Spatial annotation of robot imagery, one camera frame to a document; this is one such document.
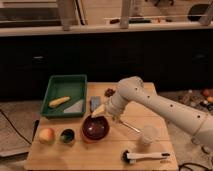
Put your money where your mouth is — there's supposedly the dark red bowl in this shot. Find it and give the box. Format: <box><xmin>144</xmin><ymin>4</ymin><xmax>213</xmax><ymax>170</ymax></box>
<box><xmin>82</xmin><ymin>116</ymin><xmax>109</xmax><ymax>140</ymax></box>

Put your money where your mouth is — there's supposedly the yellow corn cob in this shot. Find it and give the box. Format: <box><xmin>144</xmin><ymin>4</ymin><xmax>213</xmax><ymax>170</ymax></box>
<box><xmin>48</xmin><ymin>96</ymin><xmax>70</xmax><ymax>108</ymax></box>

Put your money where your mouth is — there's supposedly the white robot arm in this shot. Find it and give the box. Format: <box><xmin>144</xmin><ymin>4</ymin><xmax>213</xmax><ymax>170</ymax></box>
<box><xmin>92</xmin><ymin>76</ymin><xmax>213</xmax><ymax>149</ymax></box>

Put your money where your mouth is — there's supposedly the blue sponge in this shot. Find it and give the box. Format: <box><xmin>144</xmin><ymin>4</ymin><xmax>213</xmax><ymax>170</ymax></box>
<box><xmin>90</xmin><ymin>96</ymin><xmax>101</xmax><ymax>112</ymax></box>

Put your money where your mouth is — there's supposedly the metal spoon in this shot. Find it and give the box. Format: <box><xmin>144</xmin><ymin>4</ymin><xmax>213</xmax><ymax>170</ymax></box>
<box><xmin>119</xmin><ymin>120</ymin><xmax>141</xmax><ymax>133</ymax></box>

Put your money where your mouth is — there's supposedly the green plastic tray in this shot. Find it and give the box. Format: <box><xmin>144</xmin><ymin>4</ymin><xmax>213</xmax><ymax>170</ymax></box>
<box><xmin>41</xmin><ymin>75</ymin><xmax>87</xmax><ymax>118</ymax></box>

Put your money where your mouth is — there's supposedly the grey triangular cloth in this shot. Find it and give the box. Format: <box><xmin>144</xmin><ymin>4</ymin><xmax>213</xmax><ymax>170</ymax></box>
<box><xmin>64</xmin><ymin>100</ymin><xmax>83</xmax><ymax>113</ymax></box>

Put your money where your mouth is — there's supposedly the white handled dish brush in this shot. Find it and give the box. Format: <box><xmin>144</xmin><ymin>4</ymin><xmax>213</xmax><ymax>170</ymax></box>
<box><xmin>122</xmin><ymin>150</ymin><xmax>170</xmax><ymax>164</ymax></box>

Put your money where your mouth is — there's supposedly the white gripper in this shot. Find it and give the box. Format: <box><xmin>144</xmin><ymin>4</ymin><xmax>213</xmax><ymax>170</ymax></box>
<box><xmin>91</xmin><ymin>93</ymin><xmax>127</xmax><ymax>120</ymax></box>

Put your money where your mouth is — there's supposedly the clear plastic cup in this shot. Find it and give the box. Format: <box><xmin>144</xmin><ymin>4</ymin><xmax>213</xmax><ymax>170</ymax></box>
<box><xmin>140</xmin><ymin>125</ymin><xmax>158</xmax><ymax>145</ymax></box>

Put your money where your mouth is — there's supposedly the peach apple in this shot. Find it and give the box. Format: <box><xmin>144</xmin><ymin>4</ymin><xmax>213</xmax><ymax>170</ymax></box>
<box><xmin>39</xmin><ymin>128</ymin><xmax>55</xmax><ymax>143</ymax></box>

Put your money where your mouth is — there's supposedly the wooden board table top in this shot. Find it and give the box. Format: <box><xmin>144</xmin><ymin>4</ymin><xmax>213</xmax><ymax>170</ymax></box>
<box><xmin>24</xmin><ymin>82</ymin><xmax>179</xmax><ymax>171</ymax></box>

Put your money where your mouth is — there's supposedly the brown grape bunch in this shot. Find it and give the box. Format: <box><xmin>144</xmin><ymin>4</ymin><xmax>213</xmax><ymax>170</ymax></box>
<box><xmin>104</xmin><ymin>88</ymin><xmax>115</xmax><ymax>97</ymax></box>

